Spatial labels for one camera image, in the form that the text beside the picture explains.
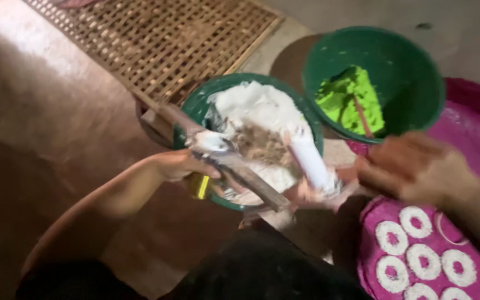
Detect yellow press handle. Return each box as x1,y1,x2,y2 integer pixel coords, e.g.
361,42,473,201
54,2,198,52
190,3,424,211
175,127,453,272
187,172,212,201

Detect group of white dough rings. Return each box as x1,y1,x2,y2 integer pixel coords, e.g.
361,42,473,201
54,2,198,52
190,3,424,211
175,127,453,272
374,205,478,300

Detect bright green dough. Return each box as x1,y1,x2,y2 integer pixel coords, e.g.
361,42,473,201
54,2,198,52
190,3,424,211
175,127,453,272
315,65,386,136

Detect person's left hand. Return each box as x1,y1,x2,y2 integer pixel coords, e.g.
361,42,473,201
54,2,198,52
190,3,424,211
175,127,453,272
153,149,241,199

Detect white dough mass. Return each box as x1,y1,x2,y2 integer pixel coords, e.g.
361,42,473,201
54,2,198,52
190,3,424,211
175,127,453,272
200,80,320,206

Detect woven bamboo tray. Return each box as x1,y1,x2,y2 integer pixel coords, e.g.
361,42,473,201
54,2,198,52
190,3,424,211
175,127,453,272
22,0,286,110

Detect green bowl with white dough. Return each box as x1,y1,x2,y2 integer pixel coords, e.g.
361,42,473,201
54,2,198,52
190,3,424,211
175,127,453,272
172,73,325,212

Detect pink round tray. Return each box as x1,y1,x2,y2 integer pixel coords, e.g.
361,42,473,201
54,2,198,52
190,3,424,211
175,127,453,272
345,77,480,300

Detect dough-coated white stick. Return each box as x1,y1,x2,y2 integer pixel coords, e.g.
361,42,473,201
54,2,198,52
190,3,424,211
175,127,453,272
285,132,343,197

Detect person's black trousers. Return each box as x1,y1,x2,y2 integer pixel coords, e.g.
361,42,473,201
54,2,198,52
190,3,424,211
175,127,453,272
15,223,372,300

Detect thin brown stick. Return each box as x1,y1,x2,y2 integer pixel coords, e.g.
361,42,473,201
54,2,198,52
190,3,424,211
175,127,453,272
352,95,375,139

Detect long wooden dough press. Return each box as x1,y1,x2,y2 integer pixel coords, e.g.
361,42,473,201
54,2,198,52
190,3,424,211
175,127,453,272
157,103,293,213

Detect person's right hand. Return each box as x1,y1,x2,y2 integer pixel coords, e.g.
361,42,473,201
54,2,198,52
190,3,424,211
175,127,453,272
337,132,480,210

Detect brown round board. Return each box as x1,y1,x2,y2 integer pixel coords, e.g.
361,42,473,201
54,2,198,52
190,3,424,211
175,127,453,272
269,33,325,98

